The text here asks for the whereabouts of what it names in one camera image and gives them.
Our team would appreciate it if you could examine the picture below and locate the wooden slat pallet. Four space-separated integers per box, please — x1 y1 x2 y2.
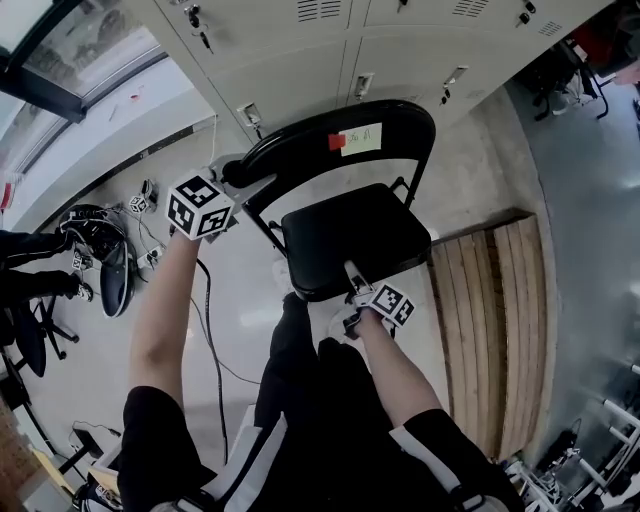
428 214 549 460

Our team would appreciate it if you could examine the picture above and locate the person's right forearm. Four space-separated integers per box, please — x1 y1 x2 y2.
355 307 449 429

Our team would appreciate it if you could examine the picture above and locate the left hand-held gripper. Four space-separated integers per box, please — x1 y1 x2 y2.
165 153 278 244

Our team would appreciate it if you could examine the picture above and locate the person's left forearm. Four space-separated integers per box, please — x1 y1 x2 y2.
128 230 202 409

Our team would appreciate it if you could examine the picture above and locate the black office chair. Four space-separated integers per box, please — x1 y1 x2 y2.
0 294 81 379

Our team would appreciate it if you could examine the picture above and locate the black folding chair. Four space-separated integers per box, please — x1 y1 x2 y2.
221 98 438 303

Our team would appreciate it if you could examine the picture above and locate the black bag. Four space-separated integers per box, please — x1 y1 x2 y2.
542 429 584 471

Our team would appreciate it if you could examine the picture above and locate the person's white left shoe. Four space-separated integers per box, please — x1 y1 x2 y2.
272 259 294 297

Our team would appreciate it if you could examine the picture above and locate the person's black clothed body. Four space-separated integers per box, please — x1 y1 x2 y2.
117 292 526 512

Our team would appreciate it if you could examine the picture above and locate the black window frame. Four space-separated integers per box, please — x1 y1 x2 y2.
0 0 169 124

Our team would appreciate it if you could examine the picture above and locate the yellow sticky note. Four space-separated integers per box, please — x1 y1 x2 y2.
340 122 383 157

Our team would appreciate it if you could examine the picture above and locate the grey metal locker cabinet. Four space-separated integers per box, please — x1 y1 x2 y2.
119 0 616 146

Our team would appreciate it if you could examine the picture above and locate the clear plastic bottle red label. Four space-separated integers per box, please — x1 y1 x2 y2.
0 169 24 211

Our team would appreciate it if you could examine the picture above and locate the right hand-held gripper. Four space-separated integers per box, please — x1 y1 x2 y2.
343 259 417 341

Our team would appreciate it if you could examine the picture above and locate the white metal rack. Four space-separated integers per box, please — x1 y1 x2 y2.
504 364 640 512

